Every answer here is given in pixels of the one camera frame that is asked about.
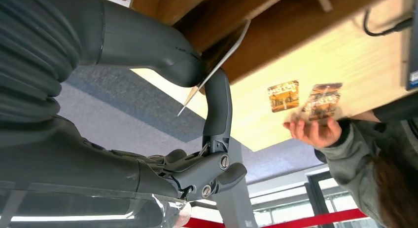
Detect person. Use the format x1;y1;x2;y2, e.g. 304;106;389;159
283;92;418;228

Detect clear plastic wrap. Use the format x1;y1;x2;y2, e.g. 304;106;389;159
0;182;193;228

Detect red barrier belt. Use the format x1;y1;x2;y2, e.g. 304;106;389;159
182;208;370;228

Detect grey laptop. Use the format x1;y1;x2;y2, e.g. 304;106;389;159
406;0;418;91

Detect wooden desk organizer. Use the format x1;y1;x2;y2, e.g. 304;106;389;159
130;0;394;85

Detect dark window frame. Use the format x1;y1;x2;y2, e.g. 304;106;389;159
304;170;337;228

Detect black laptop charger cable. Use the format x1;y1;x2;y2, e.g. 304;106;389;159
363;8;415;38

